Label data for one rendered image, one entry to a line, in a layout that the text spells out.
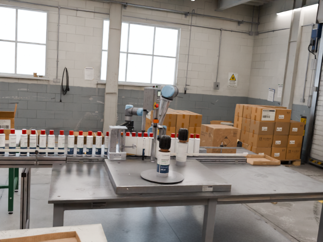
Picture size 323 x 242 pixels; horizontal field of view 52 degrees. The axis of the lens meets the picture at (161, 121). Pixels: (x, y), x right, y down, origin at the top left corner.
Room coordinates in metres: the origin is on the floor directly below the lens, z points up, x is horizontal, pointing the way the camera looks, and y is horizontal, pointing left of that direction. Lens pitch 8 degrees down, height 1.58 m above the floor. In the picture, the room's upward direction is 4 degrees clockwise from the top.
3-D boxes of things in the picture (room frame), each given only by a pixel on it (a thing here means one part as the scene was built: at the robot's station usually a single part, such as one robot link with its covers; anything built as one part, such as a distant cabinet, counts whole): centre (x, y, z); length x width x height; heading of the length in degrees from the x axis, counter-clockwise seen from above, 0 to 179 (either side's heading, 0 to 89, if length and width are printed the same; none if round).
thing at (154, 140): (2.66, 0.05, 0.97); 0.05 x 0.05 x 0.19
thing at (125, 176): (2.42, -0.04, 0.86); 0.80 x 0.67 x 0.05; 107
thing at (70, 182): (2.82, -0.18, 0.82); 2.10 x 1.50 x 0.02; 107
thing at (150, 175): (2.26, -0.04, 0.89); 0.31 x 0.31 x 0.01
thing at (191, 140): (2.96, -0.29, 0.98); 0.05 x 0.05 x 0.20
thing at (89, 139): (2.70, 0.58, 0.98); 0.05 x 0.05 x 0.20
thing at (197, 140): (2.97, -0.34, 0.98); 0.05 x 0.05 x 0.20
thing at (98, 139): (2.72, 0.51, 0.98); 0.05 x 0.05 x 0.20
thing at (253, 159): (3.17, -0.98, 0.85); 0.30 x 0.26 x 0.04; 107
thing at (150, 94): (2.93, 0.10, 1.38); 0.17 x 0.10 x 0.19; 162
